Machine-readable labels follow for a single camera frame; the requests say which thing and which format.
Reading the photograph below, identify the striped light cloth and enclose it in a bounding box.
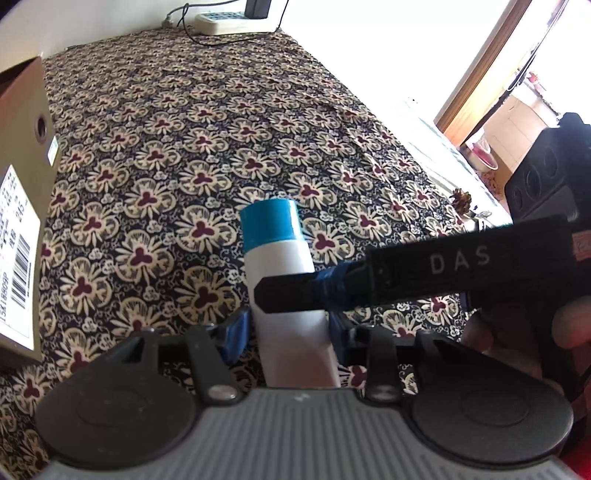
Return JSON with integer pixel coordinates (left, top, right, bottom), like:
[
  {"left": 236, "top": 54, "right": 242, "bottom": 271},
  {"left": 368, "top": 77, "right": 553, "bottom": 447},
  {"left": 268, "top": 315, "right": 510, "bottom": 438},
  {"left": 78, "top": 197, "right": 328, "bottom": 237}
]
[{"left": 392, "top": 98, "right": 511, "bottom": 223}]

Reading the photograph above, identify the white bottle with blue cap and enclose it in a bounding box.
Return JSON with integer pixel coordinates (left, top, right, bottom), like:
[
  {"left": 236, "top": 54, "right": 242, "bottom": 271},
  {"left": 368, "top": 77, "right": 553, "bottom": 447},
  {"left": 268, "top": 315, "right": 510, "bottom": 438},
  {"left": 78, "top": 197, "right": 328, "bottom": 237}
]
[{"left": 239, "top": 198, "right": 343, "bottom": 389}]

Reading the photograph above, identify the pink bowl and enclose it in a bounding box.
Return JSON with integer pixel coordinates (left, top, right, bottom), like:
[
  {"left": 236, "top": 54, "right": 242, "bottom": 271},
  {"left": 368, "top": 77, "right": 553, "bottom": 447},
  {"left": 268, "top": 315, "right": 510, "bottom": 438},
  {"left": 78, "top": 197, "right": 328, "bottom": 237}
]
[{"left": 465, "top": 137, "right": 500, "bottom": 171}]

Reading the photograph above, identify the brown cardboard box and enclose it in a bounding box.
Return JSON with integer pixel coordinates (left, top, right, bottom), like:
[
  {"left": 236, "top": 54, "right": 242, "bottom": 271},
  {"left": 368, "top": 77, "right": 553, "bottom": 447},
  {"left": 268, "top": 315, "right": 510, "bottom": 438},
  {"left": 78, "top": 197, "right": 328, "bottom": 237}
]
[{"left": 0, "top": 56, "right": 61, "bottom": 371}]

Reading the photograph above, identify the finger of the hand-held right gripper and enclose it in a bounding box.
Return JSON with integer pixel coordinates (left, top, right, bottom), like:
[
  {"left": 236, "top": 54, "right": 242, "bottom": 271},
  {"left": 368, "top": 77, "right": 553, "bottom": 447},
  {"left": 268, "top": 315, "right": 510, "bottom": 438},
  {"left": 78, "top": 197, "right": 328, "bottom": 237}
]
[{"left": 253, "top": 262, "right": 371, "bottom": 316}]

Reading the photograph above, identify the wooden door frame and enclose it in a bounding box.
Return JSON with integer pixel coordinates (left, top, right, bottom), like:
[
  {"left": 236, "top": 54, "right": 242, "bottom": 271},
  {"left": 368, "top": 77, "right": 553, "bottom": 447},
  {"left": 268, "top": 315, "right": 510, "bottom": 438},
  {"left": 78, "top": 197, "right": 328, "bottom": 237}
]
[{"left": 433, "top": 0, "right": 539, "bottom": 149}]

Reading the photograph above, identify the brown pine cone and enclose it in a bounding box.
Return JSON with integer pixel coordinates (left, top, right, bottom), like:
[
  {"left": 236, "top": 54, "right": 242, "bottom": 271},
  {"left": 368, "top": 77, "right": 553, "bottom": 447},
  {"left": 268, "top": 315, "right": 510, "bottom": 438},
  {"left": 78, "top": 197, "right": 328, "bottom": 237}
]
[{"left": 449, "top": 187, "right": 473, "bottom": 217}]

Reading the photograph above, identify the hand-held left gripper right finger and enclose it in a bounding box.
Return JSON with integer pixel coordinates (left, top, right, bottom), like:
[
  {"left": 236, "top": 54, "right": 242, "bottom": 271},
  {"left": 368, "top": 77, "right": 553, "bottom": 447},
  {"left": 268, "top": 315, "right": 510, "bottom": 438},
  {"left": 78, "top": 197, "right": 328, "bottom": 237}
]
[{"left": 327, "top": 311, "right": 486, "bottom": 405}]

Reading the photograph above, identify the dark floral cloth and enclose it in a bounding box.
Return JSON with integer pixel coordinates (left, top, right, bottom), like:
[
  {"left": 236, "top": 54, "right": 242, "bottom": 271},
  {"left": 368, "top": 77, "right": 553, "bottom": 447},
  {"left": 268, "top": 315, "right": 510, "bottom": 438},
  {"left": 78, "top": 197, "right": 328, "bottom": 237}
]
[{"left": 0, "top": 27, "right": 514, "bottom": 468}]

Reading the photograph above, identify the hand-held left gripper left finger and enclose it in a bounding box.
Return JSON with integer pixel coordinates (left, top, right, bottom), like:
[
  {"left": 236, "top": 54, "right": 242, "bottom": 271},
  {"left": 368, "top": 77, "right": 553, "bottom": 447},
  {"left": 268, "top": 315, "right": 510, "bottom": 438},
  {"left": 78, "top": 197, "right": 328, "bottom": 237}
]
[{"left": 92, "top": 307, "right": 252, "bottom": 407}]

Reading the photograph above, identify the person's right hand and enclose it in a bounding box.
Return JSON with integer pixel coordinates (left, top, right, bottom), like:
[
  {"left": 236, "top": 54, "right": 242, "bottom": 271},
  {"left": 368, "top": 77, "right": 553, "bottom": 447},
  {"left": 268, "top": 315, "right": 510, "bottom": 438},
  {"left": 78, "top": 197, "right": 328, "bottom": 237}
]
[{"left": 462, "top": 295, "right": 591, "bottom": 385}]

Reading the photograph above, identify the white power strip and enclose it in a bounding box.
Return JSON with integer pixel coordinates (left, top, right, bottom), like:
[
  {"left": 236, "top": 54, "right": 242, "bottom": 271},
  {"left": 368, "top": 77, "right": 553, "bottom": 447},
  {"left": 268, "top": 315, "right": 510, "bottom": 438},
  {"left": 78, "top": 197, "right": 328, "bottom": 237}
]
[{"left": 194, "top": 8, "right": 279, "bottom": 36}]

